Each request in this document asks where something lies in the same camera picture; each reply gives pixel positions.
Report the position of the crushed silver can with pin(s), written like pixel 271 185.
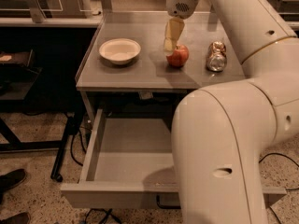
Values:
pixel 216 59

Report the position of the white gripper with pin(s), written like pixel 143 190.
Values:
pixel 179 6

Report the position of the red apple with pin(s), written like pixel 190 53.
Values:
pixel 179 57

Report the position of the dark shoe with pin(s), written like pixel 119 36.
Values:
pixel 21 218
pixel 12 179

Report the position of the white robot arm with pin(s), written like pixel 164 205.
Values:
pixel 267 48

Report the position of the grey open top drawer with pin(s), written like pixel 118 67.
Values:
pixel 124 168

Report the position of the white horizontal rail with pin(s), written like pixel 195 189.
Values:
pixel 61 22

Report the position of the black side table frame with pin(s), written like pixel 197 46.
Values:
pixel 18 77

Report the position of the dark shoe lower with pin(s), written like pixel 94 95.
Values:
pixel 21 218

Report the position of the black drawer handle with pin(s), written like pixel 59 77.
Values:
pixel 166 206

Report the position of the grey cabinet table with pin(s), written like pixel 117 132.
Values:
pixel 150 71

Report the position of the white bowl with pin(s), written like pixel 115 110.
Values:
pixel 119 51

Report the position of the dark shoe upper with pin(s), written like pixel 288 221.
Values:
pixel 12 179

